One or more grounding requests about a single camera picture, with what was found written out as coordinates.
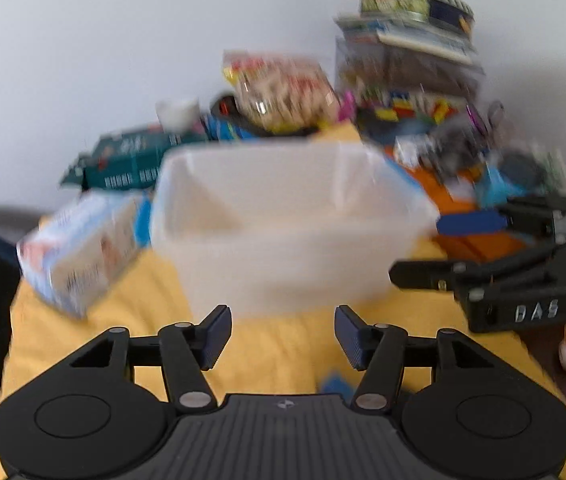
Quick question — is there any orange box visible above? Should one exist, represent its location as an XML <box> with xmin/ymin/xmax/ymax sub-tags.
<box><xmin>404</xmin><ymin>167</ymin><xmax>528</xmax><ymax>263</ymax></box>

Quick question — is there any blue small box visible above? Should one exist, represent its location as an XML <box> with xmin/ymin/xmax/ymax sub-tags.
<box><xmin>475</xmin><ymin>165</ymin><xmax>528</xmax><ymax>209</ymax></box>

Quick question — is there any blue building block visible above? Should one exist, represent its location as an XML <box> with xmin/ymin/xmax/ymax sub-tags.
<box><xmin>318</xmin><ymin>373</ymin><xmax>356</xmax><ymax>404</ymax></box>

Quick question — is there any white plastic bin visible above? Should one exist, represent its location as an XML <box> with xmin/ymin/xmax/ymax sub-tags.
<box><xmin>149</xmin><ymin>141</ymin><xmax>439</xmax><ymax>318</ymax></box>

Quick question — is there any baby wipes pack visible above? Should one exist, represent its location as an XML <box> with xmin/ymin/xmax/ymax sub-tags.
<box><xmin>16</xmin><ymin>190</ymin><xmax>145</xmax><ymax>318</ymax></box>

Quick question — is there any clear box of toys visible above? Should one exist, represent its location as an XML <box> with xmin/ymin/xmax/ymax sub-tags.
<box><xmin>335</xmin><ymin>14</ymin><xmax>484</xmax><ymax>122</ymax></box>

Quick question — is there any dark green box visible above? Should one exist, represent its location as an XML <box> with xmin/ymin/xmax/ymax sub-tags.
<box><xmin>59</xmin><ymin>125</ymin><xmax>208</xmax><ymax>192</ymax></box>

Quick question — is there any snack bag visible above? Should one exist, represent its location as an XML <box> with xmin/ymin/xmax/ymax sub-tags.
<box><xmin>222</xmin><ymin>51</ymin><xmax>340</xmax><ymax>134</ymax></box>

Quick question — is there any round tin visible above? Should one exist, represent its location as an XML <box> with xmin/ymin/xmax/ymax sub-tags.
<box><xmin>360</xmin><ymin>0</ymin><xmax>475</xmax><ymax>39</ymax></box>

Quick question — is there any white cup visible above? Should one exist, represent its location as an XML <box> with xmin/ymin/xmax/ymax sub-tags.
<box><xmin>155</xmin><ymin>99</ymin><xmax>200</xmax><ymax>133</ymax></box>

